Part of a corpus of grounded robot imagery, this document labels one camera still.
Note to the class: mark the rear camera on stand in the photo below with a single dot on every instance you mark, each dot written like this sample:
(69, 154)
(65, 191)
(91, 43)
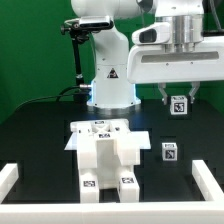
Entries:
(79, 30)

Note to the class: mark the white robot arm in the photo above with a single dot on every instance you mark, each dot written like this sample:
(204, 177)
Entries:
(110, 89)

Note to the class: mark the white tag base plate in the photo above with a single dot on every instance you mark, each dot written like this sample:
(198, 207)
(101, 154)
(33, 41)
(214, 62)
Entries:
(141, 138)

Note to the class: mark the white chair seat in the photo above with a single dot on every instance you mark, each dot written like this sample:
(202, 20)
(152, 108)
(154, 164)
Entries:
(108, 160)

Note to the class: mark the white tag cube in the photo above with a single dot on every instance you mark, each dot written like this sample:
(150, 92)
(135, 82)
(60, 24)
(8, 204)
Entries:
(169, 151)
(179, 105)

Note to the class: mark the white U-shaped fence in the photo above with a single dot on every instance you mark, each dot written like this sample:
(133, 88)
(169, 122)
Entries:
(208, 211)

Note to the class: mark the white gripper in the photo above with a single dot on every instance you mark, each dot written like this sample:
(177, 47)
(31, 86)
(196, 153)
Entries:
(152, 64)

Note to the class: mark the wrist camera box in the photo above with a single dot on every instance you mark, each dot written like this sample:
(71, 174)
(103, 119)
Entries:
(157, 33)

